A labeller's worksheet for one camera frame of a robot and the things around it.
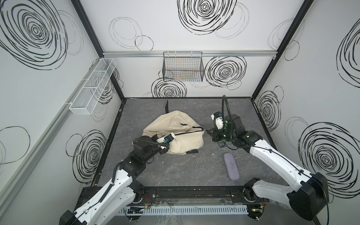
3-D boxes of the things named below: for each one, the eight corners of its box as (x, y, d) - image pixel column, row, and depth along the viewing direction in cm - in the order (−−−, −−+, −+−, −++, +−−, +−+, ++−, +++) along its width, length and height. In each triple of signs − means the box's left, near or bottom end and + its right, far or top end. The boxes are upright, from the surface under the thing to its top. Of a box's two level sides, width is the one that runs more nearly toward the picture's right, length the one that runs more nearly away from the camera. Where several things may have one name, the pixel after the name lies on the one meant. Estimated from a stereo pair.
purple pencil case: (227, 180, 81) (229, 179, 78) (222, 154, 91) (224, 152, 88) (239, 180, 81) (241, 179, 78) (232, 154, 91) (234, 152, 88)
